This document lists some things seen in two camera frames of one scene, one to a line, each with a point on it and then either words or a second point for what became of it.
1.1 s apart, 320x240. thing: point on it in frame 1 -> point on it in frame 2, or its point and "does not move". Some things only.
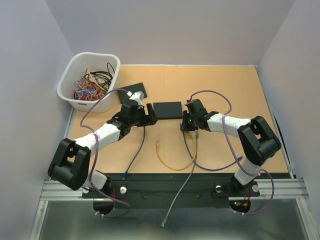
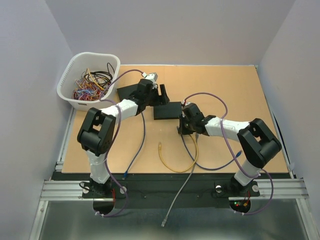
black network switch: x=123 y=95 does not move
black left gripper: x=148 y=120 -> x=160 y=100
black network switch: x=168 y=110 does not move
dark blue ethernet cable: x=126 y=172 does not move
